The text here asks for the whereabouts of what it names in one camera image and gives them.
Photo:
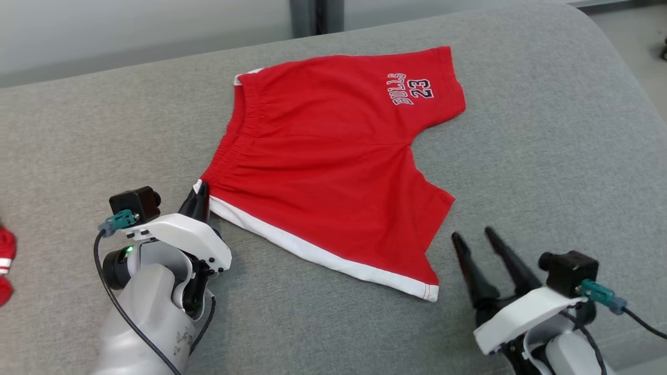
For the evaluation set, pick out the teal camera connector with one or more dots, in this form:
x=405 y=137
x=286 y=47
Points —
x=602 y=296
x=119 y=221

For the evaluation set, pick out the teal left camera connector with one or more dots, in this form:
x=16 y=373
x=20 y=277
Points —
x=119 y=221

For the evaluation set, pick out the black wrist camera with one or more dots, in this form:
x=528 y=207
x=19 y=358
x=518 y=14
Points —
x=570 y=272
x=136 y=203

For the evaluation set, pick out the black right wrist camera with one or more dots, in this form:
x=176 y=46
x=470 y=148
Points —
x=570 y=272

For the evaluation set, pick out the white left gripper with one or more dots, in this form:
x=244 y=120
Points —
x=198 y=239

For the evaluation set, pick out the red Bulls 23 shorts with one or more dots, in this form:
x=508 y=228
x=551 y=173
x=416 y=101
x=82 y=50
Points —
x=323 y=172

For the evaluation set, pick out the teal right camera connector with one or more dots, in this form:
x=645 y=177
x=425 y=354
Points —
x=602 y=296

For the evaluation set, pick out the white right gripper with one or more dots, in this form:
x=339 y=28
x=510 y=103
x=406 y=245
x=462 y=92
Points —
x=521 y=317

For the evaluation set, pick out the red shirt with white trim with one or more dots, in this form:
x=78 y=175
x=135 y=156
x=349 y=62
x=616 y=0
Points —
x=5 y=245

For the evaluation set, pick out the grey partition post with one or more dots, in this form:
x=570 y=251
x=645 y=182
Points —
x=318 y=15

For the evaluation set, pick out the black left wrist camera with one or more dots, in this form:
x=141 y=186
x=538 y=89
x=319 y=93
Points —
x=136 y=203

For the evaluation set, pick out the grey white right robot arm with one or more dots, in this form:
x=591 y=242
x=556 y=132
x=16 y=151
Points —
x=578 y=359

